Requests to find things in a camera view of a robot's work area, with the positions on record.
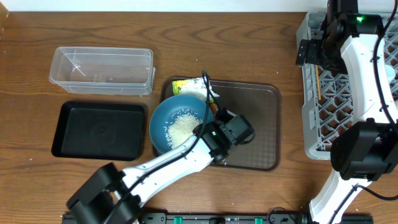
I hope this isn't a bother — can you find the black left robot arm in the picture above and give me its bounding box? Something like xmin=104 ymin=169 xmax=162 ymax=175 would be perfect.
xmin=67 ymin=115 xmax=255 ymax=224

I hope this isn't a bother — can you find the black plastic bin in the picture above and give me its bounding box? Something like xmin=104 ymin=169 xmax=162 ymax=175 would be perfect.
xmin=51 ymin=101 xmax=145 ymax=161

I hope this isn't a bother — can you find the brown serving tray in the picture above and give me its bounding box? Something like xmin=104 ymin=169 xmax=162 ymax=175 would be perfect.
xmin=152 ymin=77 xmax=282 ymax=172

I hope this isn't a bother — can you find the clear plastic bin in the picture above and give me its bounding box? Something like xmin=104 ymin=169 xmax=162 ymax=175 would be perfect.
xmin=49 ymin=47 xmax=155 ymax=95

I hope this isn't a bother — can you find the grey dishwasher rack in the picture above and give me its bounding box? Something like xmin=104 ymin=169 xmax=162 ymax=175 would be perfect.
xmin=296 ymin=12 xmax=397 ymax=160

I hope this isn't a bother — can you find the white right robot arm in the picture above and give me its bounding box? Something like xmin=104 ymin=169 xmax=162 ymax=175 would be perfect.
xmin=296 ymin=1 xmax=397 ymax=223

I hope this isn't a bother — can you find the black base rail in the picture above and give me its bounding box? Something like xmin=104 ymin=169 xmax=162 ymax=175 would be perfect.
xmin=61 ymin=211 xmax=374 ymax=224

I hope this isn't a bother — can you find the dark blue plate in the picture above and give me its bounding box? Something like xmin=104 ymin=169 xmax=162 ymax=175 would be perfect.
xmin=149 ymin=95 xmax=214 ymax=154

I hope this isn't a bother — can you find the light blue cup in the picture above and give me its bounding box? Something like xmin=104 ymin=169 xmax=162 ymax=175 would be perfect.
xmin=385 ymin=65 xmax=396 ymax=83

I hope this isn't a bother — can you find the pile of white rice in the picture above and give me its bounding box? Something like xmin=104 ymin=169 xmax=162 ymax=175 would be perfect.
xmin=164 ymin=109 xmax=203 ymax=149

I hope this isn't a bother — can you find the orange carrot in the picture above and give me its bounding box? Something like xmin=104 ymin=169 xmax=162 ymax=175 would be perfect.
xmin=210 ymin=103 xmax=219 ymax=116

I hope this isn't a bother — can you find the yellow snack wrapper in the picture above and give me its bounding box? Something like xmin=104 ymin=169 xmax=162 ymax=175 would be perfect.
xmin=172 ymin=78 xmax=219 ymax=103

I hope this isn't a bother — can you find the wooden chopstick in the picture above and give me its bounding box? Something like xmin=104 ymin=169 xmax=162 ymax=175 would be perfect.
xmin=315 ymin=65 xmax=322 ymax=101

